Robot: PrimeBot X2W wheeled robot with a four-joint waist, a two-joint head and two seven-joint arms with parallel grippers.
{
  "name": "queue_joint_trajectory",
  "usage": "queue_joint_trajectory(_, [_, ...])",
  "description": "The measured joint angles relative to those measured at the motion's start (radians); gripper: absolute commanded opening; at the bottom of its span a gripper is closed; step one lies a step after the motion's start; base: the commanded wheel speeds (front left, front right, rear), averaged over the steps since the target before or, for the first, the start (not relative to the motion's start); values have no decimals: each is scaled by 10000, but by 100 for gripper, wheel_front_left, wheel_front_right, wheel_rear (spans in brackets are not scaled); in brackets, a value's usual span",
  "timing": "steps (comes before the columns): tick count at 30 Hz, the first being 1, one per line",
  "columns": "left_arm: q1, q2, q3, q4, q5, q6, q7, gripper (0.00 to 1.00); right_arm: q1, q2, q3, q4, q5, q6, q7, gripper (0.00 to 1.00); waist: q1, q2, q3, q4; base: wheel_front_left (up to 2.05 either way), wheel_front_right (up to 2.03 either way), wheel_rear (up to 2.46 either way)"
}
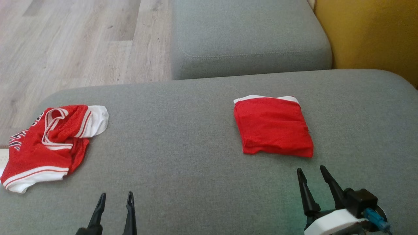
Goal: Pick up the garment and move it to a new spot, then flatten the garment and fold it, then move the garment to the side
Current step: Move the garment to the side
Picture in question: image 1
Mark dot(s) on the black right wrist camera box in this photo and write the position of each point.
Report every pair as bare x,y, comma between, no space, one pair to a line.
361,200

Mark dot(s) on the plain red garment white trim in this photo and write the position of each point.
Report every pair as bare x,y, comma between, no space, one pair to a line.
274,127

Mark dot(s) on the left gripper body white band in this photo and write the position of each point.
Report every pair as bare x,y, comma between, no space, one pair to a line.
89,231

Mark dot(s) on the white cloth item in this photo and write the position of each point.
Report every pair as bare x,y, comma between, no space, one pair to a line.
4,160

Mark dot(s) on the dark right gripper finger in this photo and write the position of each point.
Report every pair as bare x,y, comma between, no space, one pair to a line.
334,195
308,202

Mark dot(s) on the grey sofa cushion block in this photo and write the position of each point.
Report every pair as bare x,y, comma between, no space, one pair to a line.
245,32

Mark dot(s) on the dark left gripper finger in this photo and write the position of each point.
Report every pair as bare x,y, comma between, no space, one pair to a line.
98,213
130,222

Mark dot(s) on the large yellow sofa cushion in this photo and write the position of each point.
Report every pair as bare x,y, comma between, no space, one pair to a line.
375,32

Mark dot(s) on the red jersey white striped trim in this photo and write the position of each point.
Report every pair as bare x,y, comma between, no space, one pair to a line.
36,153

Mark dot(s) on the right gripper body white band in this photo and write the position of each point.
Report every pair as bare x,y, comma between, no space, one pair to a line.
329,223

